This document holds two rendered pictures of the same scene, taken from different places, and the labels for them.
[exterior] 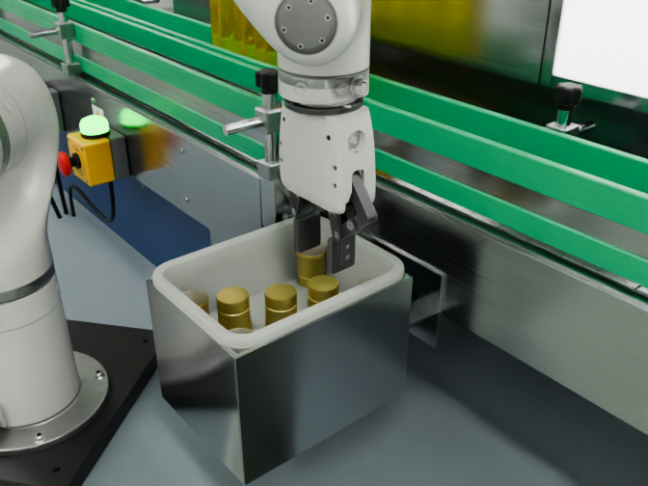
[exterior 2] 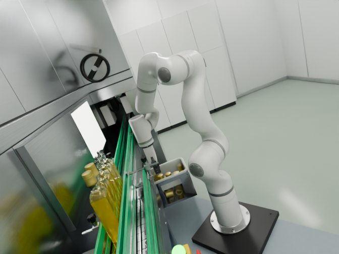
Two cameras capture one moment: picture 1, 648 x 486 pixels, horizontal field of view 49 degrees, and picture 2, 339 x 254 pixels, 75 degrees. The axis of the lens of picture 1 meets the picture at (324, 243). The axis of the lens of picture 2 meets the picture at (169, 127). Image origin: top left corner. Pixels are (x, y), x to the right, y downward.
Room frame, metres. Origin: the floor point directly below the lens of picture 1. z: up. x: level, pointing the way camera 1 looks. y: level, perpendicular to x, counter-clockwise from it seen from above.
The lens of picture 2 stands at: (1.46, 0.79, 1.60)
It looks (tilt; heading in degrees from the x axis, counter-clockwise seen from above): 18 degrees down; 217
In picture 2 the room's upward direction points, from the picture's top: 21 degrees counter-clockwise
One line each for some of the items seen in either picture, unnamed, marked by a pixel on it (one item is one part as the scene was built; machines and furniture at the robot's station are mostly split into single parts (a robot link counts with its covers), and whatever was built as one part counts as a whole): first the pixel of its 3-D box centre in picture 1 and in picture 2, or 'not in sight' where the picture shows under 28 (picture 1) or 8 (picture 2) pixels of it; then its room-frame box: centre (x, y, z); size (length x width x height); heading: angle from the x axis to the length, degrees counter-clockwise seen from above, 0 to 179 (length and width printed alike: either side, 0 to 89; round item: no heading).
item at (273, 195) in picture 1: (300, 193); (147, 187); (0.80, 0.03, 1.02); 0.09 x 0.04 x 0.07; 129
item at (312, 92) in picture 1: (325, 82); (146, 141); (0.65, 0.00, 1.20); 0.09 x 0.08 x 0.03; 39
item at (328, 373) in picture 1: (301, 330); (167, 184); (0.66, 0.03, 0.92); 0.27 x 0.17 x 0.15; 129
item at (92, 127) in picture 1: (94, 125); (178, 252); (1.08, 0.36, 1.01); 0.04 x 0.04 x 0.03
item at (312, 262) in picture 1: (310, 265); not in sight; (0.73, 0.01, 0.96); 0.04 x 0.04 x 0.04
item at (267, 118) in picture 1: (287, 121); (143, 170); (0.79, 0.04, 1.12); 0.17 x 0.03 x 0.12; 129
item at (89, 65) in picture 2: not in sight; (95, 68); (0.25, -0.59, 1.66); 0.21 x 0.05 x 0.21; 129
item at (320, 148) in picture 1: (323, 145); (150, 151); (0.65, 0.00, 1.14); 0.10 x 0.07 x 0.11; 39
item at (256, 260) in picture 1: (281, 303); (168, 176); (0.64, 0.05, 0.97); 0.22 x 0.17 x 0.09; 129
